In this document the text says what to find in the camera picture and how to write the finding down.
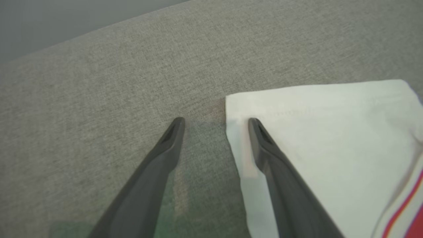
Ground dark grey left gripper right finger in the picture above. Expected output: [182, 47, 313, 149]
[249, 118, 346, 238]

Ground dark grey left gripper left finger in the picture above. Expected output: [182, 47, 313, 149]
[87, 117, 185, 238]

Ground red and white shorts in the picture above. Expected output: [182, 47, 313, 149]
[225, 79, 423, 238]

